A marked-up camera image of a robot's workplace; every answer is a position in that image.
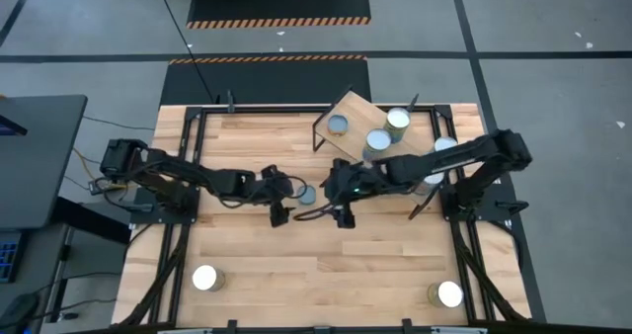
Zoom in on black computer mouse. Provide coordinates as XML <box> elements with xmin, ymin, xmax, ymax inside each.
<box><xmin>0</xmin><ymin>292</ymin><xmax>40</xmax><ymax>325</ymax></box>

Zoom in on dark monitor screen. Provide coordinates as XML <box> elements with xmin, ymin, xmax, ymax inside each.
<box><xmin>0</xmin><ymin>114</ymin><xmax>29</xmax><ymax>137</ymax></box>

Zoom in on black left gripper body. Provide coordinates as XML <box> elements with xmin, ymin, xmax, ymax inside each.
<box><xmin>255</xmin><ymin>164</ymin><xmax>296</xmax><ymax>228</ymax></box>

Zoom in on wooden shelf with black legs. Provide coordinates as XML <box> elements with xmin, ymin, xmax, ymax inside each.
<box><xmin>311</xmin><ymin>84</ymin><xmax>458</xmax><ymax>221</ymax></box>

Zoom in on dark grey desk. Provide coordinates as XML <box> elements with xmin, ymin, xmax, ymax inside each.
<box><xmin>0</xmin><ymin>94</ymin><xmax>89</xmax><ymax>230</ymax></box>

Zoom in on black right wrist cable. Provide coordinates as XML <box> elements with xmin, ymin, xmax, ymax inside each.
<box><xmin>293</xmin><ymin>201</ymin><xmax>342</xmax><ymax>222</ymax></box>

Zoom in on black aluminium table frame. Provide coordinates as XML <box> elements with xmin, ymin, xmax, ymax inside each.
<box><xmin>118</xmin><ymin>104</ymin><xmax>527</xmax><ymax>333</ymax></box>

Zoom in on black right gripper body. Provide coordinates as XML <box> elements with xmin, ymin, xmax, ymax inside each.
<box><xmin>325</xmin><ymin>158</ymin><xmax>381</xmax><ymax>229</ymax></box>

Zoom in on orange cable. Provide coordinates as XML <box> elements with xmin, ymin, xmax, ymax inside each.
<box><xmin>72</xmin><ymin>147</ymin><xmax>100</xmax><ymax>190</ymax></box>

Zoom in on short tin can teal label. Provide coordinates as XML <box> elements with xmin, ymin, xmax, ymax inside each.
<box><xmin>297</xmin><ymin>184</ymin><xmax>318</xmax><ymax>207</ymax></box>

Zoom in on silver bracket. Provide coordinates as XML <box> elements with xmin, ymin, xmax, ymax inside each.
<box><xmin>432</xmin><ymin>326</ymin><xmax>488</xmax><ymax>334</ymax></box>

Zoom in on thin black cable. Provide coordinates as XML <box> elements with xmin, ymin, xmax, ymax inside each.
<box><xmin>81</xmin><ymin>115</ymin><xmax>156</xmax><ymax>132</ymax></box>

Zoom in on short tin can orange label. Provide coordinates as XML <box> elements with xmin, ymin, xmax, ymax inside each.
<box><xmin>327</xmin><ymin>114</ymin><xmax>350</xmax><ymax>137</ymax></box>

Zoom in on black desk support beam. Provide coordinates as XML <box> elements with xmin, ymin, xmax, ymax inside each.
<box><xmin>53</xmin><ymin>198</ymin><xmax>132</xmax><ymax>246</ymax></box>

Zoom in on black hazard-striped floor mat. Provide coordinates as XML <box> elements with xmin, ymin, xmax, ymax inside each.
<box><xmin>186</xmin><ymin>0</ymin><xmax>372</xmax><ymax>30</ymax></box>
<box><xmin>159</xmin><ymin>54</ymin><xmax>372</xmax><ymax>107</ymax></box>

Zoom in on black floor cable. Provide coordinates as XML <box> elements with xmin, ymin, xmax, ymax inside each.
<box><xmin>154</xmin><ymin>0</ymin><xmax>218</xmax><ymax>106</ymax></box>

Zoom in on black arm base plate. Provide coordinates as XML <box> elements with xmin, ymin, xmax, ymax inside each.
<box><xmin>441</xmin><ymin>183</ymin><xmax>517</xmax><ymax>222</ymax></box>
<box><xmin>130</xmin><ymin>209</ymin><xmax>198</xmax><ymax>225</ymax></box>

